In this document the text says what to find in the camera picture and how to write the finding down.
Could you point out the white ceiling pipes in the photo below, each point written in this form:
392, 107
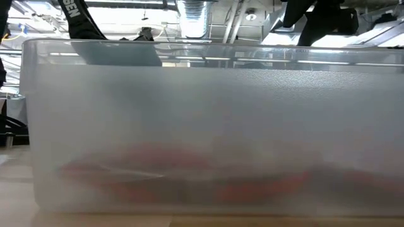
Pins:
233, 22

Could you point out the smooth silver slanted duct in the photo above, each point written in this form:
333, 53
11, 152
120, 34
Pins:
271, 31

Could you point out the translucent white plastic bin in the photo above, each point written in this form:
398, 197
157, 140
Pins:
202, 126

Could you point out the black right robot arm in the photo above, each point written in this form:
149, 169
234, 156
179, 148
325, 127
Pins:
318, 22

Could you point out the round ceiling light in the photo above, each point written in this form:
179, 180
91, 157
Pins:
251, 15

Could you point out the black floor stand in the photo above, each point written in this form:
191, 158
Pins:
12, 126

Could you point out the red Orville Redenbacher's popcorn bag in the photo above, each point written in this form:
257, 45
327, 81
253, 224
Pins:
126, 170

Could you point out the ribbed silver ceiling duct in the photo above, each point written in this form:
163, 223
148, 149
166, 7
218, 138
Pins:
192, 19

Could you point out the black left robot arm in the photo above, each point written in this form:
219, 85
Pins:
82, 22

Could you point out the black ceiling fixture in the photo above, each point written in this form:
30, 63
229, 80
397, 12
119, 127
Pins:
146, 33

